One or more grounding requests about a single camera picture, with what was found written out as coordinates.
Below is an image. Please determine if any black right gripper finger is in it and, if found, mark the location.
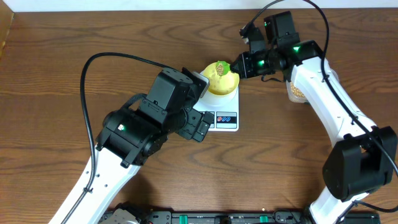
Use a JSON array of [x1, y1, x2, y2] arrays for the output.
[[230, 64, 247, 78], [230, 53, 245, 67]]

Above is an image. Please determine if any green plastic measuring scoop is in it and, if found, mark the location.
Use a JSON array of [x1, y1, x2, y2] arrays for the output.
[[216, 61, 230, 77]]

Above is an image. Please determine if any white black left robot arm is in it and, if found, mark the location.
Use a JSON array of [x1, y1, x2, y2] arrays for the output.
[[51, 68, 214, 223]]

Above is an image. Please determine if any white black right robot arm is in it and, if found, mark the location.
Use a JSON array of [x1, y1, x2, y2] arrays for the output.
[[230, 11, 397, 223]]

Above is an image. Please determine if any yellow plastic bowl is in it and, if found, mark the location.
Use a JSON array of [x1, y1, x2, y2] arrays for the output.
[[203, 62, 240, 95]]

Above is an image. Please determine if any white digital kitchen scale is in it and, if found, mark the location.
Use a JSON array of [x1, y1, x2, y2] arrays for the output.
[[194, 87, 239, 132]]

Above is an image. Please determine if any clear container of soybeans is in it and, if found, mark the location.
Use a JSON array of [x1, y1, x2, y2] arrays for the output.
[[285, 69, 340, 104]]

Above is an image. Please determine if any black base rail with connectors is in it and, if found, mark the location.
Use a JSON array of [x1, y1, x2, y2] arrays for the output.
[[99, 202, 382, 224]]

